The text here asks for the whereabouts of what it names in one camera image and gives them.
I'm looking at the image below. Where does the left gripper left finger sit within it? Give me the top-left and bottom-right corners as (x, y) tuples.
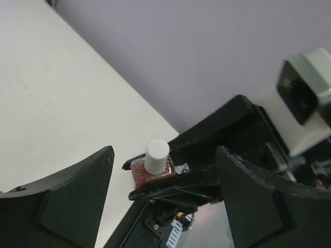
(1, 146), (114, 247)

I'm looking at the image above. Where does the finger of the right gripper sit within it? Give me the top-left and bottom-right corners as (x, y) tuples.
(128, 165), (223, 207)

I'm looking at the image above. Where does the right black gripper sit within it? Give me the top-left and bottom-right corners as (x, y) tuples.
(168, 95), (288, 175)

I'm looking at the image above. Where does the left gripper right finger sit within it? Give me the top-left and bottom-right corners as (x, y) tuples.
(216, 147), (330, 247)

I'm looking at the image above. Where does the right white cable duct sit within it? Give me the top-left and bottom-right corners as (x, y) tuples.
(165, 219), (183, 248)

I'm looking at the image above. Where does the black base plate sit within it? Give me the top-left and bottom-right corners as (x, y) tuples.
(104, 200), (194, 248)

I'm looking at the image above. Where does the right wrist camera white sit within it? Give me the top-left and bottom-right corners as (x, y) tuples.
(254, 48), (330, 157)

